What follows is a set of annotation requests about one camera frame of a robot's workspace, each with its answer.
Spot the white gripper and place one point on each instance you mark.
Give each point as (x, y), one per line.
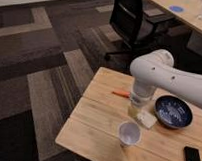
(139, 96)

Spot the white sponge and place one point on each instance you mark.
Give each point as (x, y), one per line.
(147, 120)

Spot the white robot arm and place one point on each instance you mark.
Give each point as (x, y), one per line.
(156, 70)

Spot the orange marker pen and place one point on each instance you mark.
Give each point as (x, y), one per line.
(122, 94)

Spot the dark blue bowl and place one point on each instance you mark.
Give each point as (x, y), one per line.
(173, 112)

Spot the black smartphone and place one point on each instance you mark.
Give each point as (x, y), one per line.
(191, 154)

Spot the black office chair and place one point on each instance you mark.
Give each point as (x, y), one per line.
(141, 30)

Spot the blue round disc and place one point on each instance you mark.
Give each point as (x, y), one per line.
(176, 9)

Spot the wooden far table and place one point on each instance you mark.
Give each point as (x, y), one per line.
(190, 13)

